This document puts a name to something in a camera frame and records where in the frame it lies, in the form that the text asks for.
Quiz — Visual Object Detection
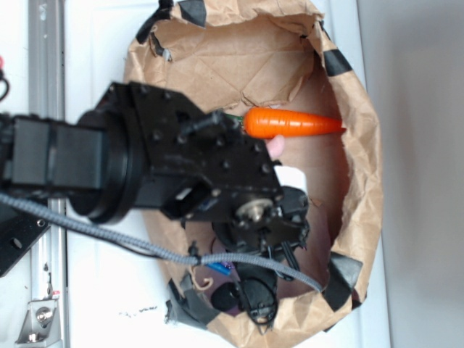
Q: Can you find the brown paper bag bin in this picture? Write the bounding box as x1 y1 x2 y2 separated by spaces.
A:
124 1 384 347

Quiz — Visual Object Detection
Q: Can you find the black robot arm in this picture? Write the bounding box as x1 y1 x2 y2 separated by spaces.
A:
1 83 310 329

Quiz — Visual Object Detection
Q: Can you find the pink plush bunny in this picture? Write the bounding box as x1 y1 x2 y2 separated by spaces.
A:
266 135 285 159

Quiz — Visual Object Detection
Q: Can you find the orange toy carrot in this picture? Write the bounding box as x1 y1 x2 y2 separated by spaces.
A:
242 107 345 138

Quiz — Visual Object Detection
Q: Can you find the aluminium frame rail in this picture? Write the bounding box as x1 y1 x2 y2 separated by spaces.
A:
28 1 70 347

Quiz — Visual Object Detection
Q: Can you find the grey braided cable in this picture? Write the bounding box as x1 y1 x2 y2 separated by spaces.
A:
0 192 323 294

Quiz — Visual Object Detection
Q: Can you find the silver corner bracket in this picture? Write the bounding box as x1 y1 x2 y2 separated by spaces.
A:
14 299 61 347

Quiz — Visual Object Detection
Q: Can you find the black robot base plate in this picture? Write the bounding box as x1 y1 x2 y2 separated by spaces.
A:
0 204 49 278

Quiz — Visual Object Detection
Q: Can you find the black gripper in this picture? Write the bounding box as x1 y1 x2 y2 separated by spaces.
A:
211 186 310 334

